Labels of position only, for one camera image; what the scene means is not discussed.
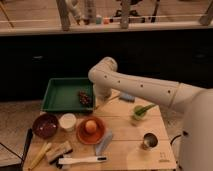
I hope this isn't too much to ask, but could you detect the orange plate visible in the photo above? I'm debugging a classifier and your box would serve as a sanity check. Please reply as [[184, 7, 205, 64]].
[[76, 117, 106, 145]]

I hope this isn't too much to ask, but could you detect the wooden block brush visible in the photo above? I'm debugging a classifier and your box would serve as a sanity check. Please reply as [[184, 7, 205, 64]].
[[46, 141, 73, 164]]

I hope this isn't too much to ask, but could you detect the dark red bowl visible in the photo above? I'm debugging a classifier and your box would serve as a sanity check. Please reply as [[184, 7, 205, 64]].
[[32, 114, 58, 139]]

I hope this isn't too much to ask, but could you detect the brown grape bunch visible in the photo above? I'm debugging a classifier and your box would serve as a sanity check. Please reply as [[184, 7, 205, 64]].
[[78, 91, 92, 106]]

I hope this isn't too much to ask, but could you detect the green spoon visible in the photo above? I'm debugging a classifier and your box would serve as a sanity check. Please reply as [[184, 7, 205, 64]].
[[135, 104, 156, 116]]

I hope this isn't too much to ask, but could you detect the dark metal cup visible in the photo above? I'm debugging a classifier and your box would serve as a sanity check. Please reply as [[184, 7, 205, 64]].
[[142, 133, 158, 150]]

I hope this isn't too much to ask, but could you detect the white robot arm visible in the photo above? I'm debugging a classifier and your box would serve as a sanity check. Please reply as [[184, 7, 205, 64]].
[[88, 57, 213, 171]]

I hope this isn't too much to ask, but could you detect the silver metal fork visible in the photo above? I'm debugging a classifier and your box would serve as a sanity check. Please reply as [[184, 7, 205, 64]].
[[95, 95, 119, 109]]

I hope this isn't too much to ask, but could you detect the blue sponge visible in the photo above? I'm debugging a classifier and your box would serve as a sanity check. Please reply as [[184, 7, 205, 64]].
[[119, 93, 135, 103]]

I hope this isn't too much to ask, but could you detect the white handled brush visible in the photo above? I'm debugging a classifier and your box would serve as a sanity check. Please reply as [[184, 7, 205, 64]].
[[58, 156, 107, 165]]

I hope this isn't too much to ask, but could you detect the white paper cup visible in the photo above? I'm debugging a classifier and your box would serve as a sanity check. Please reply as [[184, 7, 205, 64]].
[[59, 113, 77, 131]]

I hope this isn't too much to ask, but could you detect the green plastic tray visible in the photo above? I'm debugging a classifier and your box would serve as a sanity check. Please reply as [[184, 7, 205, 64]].
[[42, 78, 95, 113]]

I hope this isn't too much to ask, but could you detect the black flat tool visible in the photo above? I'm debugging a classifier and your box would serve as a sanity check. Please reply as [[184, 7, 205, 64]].
[[21, 128, 33, 167]]

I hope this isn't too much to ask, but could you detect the black cable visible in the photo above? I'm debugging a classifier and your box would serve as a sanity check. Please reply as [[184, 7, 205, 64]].
[[170, 133, 184, 146]]

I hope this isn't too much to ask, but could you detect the orange fruit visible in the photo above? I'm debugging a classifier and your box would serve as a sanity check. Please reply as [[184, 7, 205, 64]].
[[85, 120, 97, 134]]

